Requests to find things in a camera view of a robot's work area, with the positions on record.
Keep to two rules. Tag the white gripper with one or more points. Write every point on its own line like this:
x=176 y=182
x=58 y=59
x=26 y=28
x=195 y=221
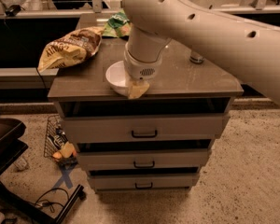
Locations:
x=142 y=68

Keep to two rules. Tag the white bowl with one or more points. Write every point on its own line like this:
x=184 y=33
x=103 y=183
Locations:
x=118 y=79

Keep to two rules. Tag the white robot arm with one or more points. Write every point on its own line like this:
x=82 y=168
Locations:
x=249 y=50

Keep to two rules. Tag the green rice chip bag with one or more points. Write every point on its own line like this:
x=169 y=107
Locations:
x=118 y=25

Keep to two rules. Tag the brown yellow chip bag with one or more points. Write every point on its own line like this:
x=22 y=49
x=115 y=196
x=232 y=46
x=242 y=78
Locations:
x=71 y=49

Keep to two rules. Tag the grey drawer cabinet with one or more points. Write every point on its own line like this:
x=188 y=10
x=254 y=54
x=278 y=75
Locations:
x=179 y=88

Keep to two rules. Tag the silver blue energy drink can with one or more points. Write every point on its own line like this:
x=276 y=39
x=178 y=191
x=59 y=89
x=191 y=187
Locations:
x=196 y=58

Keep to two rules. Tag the blue tape cross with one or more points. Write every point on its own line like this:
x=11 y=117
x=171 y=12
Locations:
x=65 y=176

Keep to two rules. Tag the black cart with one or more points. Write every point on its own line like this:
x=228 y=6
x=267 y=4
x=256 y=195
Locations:
x=11 y=147

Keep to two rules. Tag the black device on ledge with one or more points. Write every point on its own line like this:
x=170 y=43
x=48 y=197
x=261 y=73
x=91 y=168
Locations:
x=13 y=10

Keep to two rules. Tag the top drawer with black handle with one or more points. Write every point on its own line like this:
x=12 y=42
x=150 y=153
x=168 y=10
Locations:
x=144 y=128

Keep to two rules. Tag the drawer with black handle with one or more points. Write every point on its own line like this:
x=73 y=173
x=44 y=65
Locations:
x=148 y=159
x=115 y=182
x=144 y=128

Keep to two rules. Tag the middle drawer with black handle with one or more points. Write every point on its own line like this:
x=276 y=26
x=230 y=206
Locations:
x=148 y=159

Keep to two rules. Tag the bottom drawer with black handle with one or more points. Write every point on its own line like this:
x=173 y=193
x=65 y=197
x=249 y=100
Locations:
x=115 y=182

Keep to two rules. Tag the wire basket with snacks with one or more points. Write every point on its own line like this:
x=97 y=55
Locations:
x=57 y=147

